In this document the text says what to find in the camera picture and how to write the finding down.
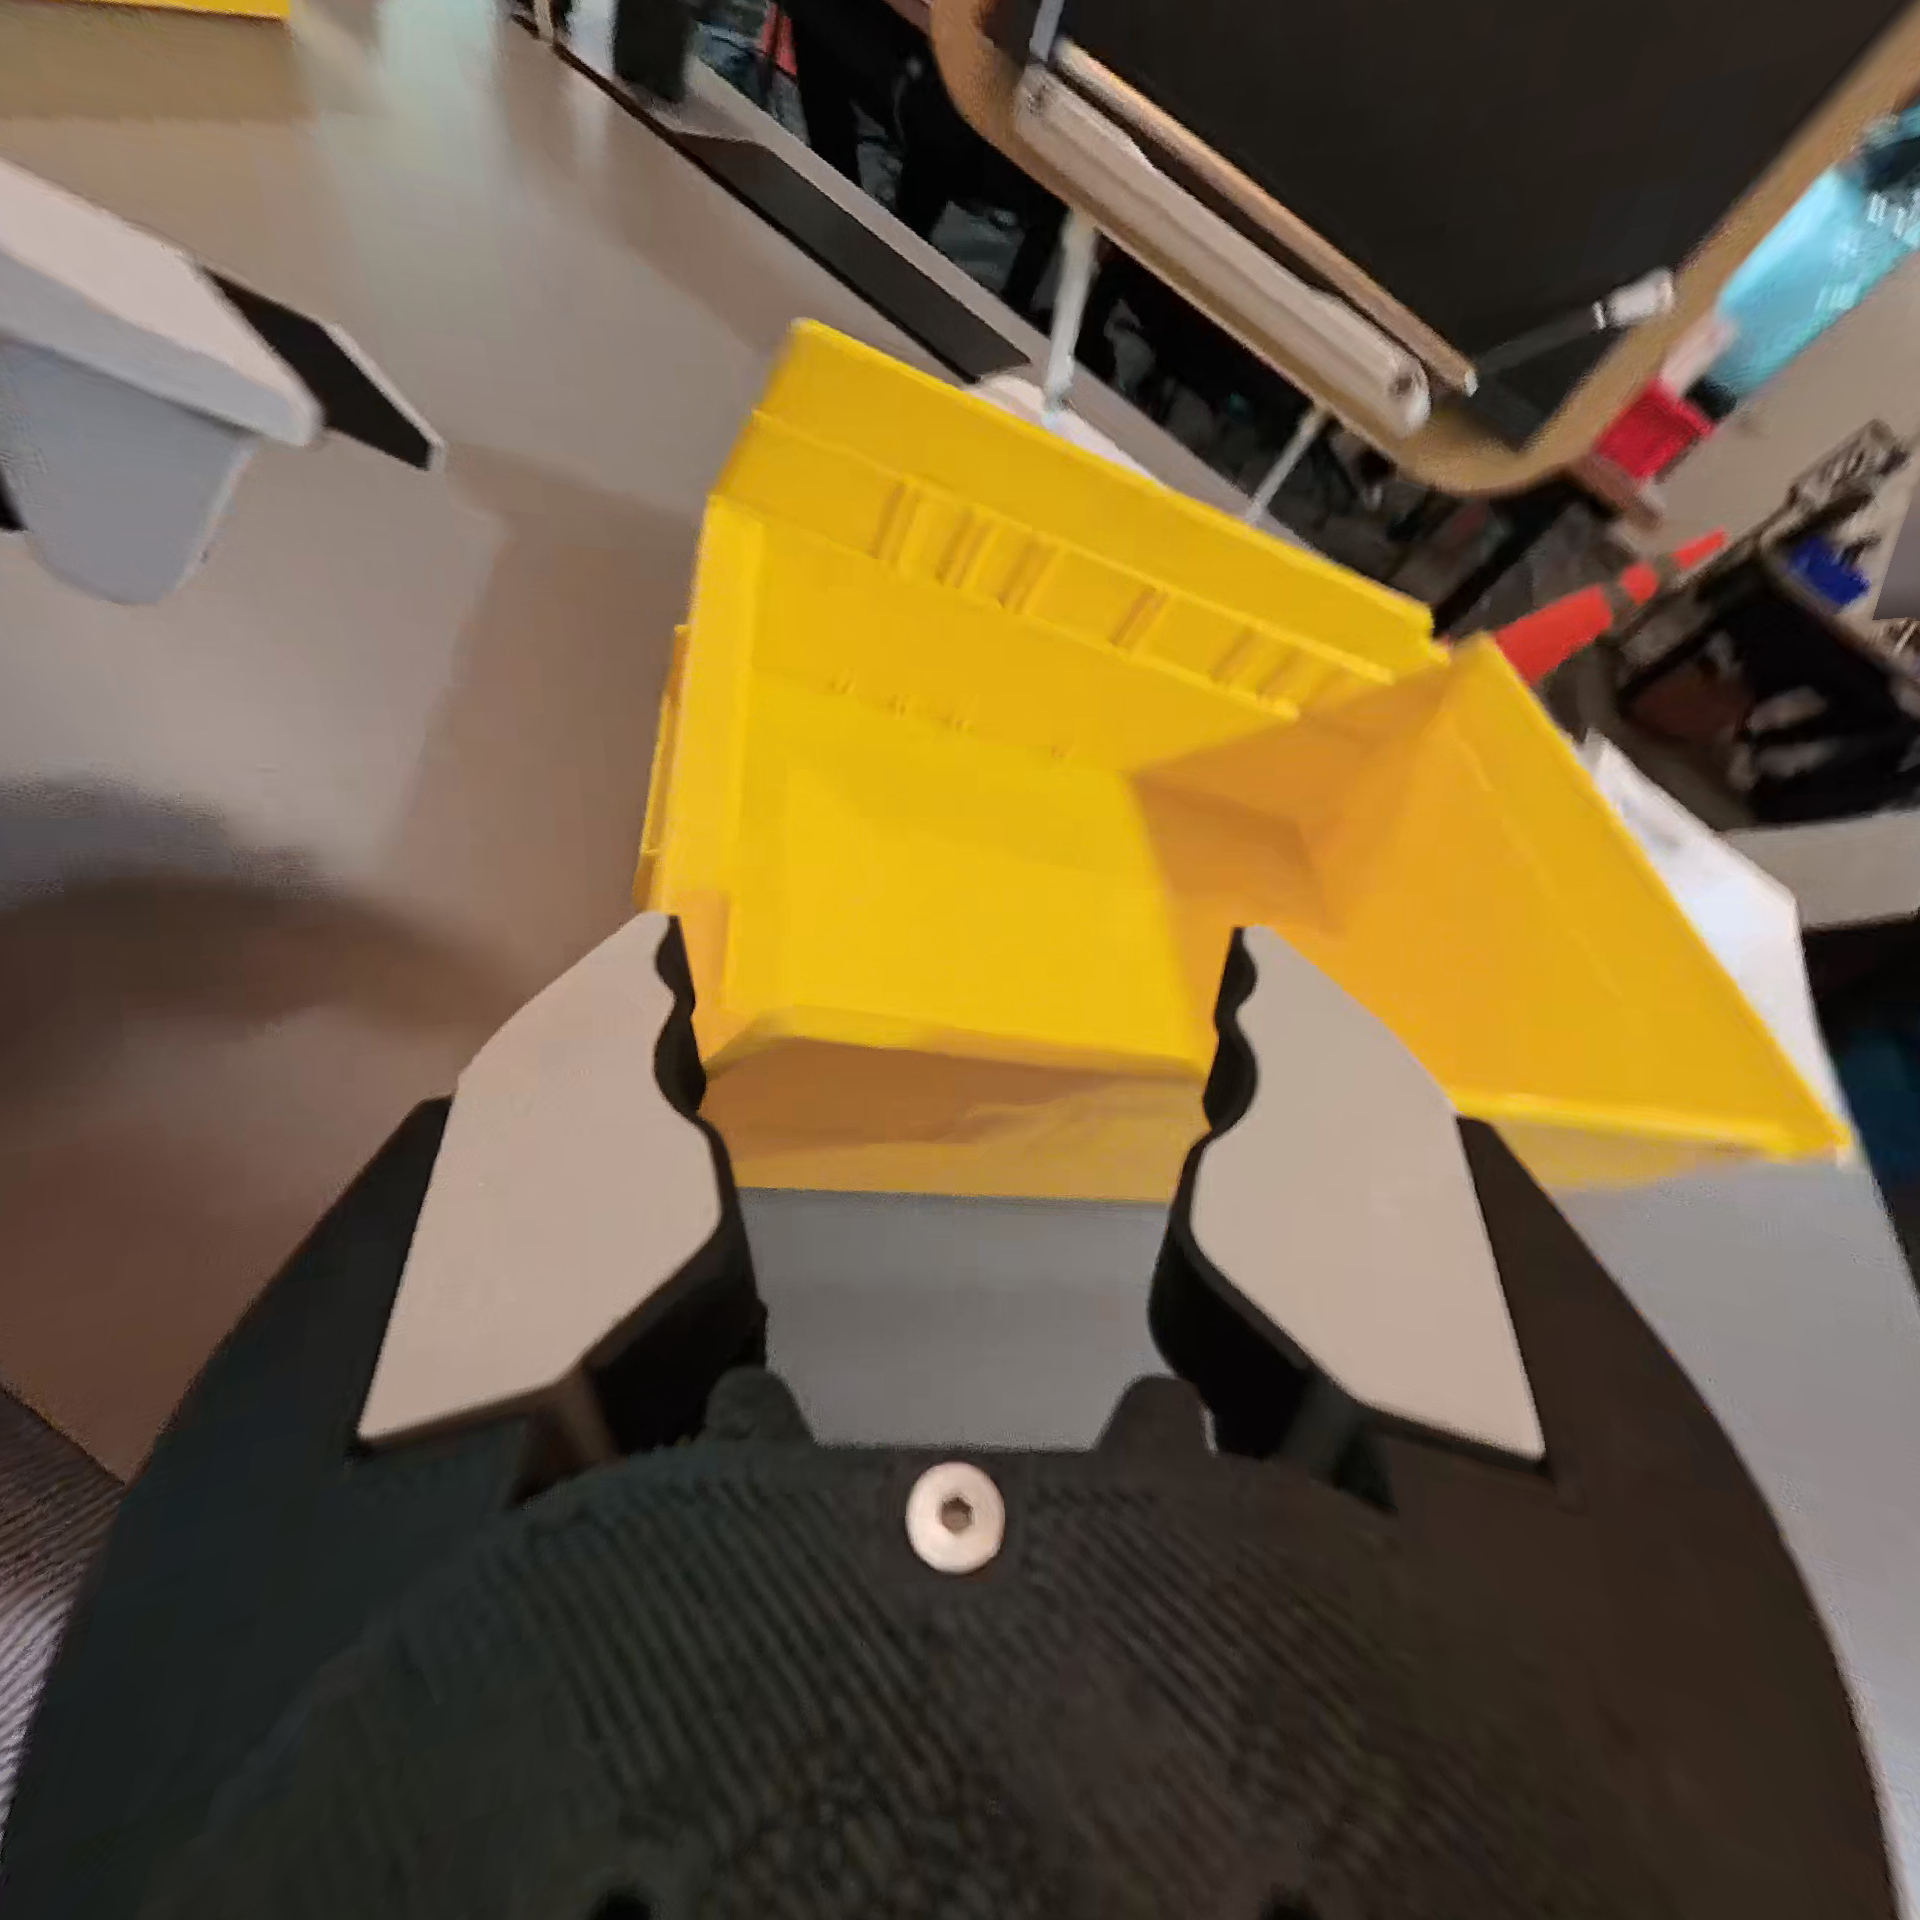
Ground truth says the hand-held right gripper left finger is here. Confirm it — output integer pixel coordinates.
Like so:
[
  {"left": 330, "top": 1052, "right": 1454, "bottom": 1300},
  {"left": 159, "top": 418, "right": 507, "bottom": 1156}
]
[{"left": 354, "top": 909, "right": 769, "bottom": 1478}]

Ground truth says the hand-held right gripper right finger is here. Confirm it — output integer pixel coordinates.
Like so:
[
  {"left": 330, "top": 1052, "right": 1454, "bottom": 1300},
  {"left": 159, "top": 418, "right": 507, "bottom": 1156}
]
[{"left": 1148, "top": 925, "right": 1550, "bottom": 1478}]

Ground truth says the black chair with wooden rim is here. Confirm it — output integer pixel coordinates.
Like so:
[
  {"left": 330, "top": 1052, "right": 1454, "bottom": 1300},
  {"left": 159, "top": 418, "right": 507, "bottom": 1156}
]
[{"left": 931, "top": 0, "right": 1920, "bottom": 496}]

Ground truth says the orange cone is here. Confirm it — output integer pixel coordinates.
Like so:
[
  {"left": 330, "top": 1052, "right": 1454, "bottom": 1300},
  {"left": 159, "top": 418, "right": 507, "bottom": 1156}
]
[{"left": 1492, "top": 528, "right": 1727, "bottom": 683}]

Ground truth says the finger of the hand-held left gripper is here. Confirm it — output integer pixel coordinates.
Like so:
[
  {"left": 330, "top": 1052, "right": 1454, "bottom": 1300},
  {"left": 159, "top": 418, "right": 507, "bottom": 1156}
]
[{"left": 0, "top": 158, "right": 449, "bottom": 607}]

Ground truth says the yellow storage bin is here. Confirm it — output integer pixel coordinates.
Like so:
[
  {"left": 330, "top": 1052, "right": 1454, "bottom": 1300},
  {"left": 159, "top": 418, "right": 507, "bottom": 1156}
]
[{"left": 637, "top": 317, "right": 1854, "bottom": 1203}]

